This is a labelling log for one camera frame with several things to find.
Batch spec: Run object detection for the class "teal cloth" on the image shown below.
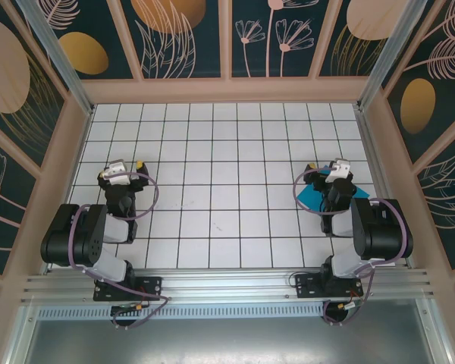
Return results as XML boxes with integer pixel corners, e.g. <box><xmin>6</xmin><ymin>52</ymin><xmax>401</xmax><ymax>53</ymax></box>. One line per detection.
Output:
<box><xmin>297</xmin><ymin>163</ymin><xmax>372</xmax><ymax>212</ymax></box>

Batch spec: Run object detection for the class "grey metal sheet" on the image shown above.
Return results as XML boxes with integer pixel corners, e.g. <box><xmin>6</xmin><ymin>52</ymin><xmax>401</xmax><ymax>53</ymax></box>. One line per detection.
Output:
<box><xmin>7</xmin><ymin>316</ymin><xmax>448</xmax><ymax>364</ymax></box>

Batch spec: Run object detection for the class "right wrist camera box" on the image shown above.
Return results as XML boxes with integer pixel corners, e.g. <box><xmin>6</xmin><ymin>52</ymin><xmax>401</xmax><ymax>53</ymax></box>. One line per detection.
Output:
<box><xmin>323</xmin><ymin>158</ymin><xmax>353</xmax><ymax>186</ymax></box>

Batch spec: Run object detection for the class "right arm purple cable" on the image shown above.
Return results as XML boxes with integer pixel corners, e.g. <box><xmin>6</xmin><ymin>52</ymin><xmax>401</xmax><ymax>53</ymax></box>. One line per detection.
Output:
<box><xmin>293</xmin><ymin>168</ymin><xmax>410</xmax><ymax>327</ymax></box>

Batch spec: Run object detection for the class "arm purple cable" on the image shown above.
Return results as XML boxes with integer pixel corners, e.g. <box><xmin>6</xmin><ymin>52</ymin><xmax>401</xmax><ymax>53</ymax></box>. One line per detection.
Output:
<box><xmin>68</xmin><ymin>171</ymin><xmax>171</xmax><ymax>330</ymax></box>
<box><xmin>293</xmin><ymin>168</ymin><xmax>410</xmax><ymax>327</ymax></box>

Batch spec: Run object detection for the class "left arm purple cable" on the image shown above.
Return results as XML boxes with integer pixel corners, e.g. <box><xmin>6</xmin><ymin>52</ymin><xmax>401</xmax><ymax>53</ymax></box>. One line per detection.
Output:
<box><xmin>68</xmin><ymin>171</ymin><xmax>171</xmax><ymax>330</ymax></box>

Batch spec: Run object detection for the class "aluminium side rail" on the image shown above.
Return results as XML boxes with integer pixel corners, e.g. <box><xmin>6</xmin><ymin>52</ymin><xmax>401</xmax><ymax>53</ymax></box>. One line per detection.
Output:
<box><xmin>354</xmin><ymin>105</ymin><xmax>416</xmax><ymax>270</ymax></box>

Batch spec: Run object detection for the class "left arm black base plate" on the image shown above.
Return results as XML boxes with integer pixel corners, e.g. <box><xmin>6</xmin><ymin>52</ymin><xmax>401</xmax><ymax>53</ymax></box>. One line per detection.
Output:
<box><xmin>93</xmin><ymin>275</ymin><xmax>164</xmax><ymax>303</ymax></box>

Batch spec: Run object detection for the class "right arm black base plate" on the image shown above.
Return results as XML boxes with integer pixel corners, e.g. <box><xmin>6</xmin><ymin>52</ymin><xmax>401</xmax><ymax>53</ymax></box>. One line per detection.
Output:
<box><xmin>294</xmin><ymin>273</ymin><xmax>365</xmax><ymax>300</ymax></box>

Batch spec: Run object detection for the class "aluminium frame post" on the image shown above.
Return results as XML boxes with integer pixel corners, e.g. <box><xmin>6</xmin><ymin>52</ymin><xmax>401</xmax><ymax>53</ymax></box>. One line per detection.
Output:
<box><xmin>356</xmin><ymin>0</ymin><xmax>437</xmax><ymax>111</ymax></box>
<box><xmin>14</xmin><ymin>0</ymin><xmax>96</xmax><ymax>115</ymax></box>

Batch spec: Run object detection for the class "aluminium mounting rail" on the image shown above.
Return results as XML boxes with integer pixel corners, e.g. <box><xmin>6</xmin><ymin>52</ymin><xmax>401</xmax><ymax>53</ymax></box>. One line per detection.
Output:
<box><xmin>20</xmin><ymin>268</ymin><xmax>435</xmax><ymax>304</ymax></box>

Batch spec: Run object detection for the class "slotted grey cable duct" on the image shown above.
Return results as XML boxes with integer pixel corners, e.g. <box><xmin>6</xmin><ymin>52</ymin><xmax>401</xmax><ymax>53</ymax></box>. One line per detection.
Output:
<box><xmin>36</xmin><ymin>301</ymin><xmax>425</xmax><ymax>319</ymax></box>

